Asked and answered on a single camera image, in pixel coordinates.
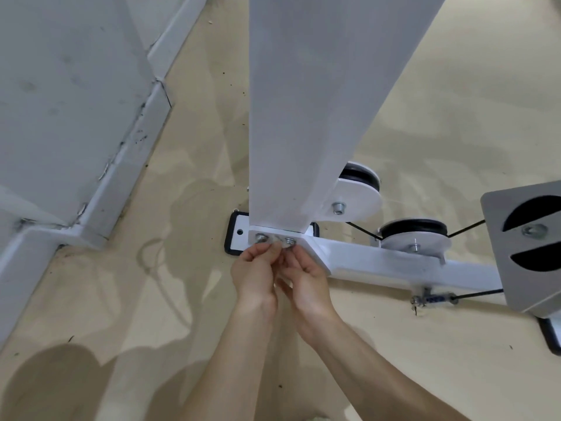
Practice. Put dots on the person's right forearm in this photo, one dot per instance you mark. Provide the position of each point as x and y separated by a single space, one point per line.
377 377

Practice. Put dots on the person's left forearm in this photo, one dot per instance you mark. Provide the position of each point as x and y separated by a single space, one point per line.
232 372

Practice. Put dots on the person's right hand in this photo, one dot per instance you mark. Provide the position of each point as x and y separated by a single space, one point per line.
307 289

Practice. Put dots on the white gym machine frame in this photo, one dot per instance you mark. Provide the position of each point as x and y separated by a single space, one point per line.
307 105

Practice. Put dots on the person's left hand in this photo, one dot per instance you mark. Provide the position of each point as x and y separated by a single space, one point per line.
254 276

